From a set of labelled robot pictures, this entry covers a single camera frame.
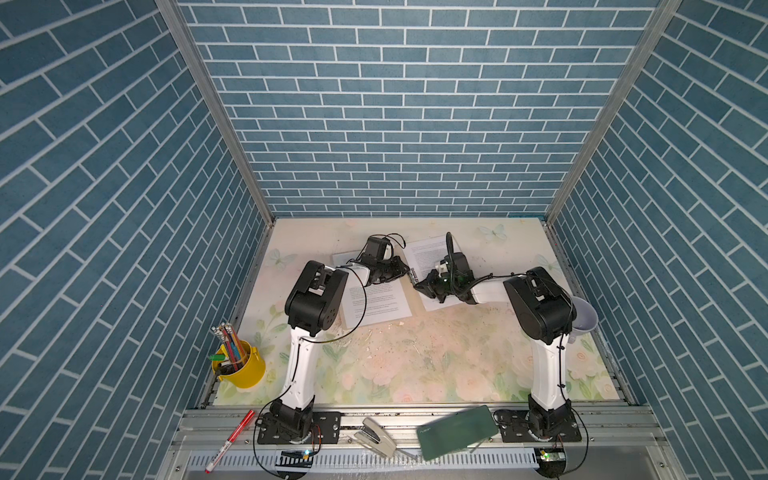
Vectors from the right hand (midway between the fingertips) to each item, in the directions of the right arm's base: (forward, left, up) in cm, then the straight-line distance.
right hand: (412, 285), depth 100 cm
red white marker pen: (-48, +41, 0) cm, 64 cm away
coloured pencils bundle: (-29, +44, +13) cm, 54 cm away
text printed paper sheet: (-9, +11, +1) cm, 14 cm away
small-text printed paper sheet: (+14, -4, -1) cm, 14 cm away
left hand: (+6, +1, 0) cm, 7 cm away
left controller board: (-50, +26, -4) cm, 56 cm away
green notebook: (-42, -12, -2) cm, 43 cm away
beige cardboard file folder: (+1, 0, -1) cm, 1 cm away
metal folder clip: (+4, 0, 0) cm, 4 cm away
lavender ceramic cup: (-9, -53, +1) cm, 54 cm away
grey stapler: (-44, +7, +1) cm, 45 cm away
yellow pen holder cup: (-35, +39, +8) cm, 53 cm away
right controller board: (-45, -37, -7) cm, 59 cm away
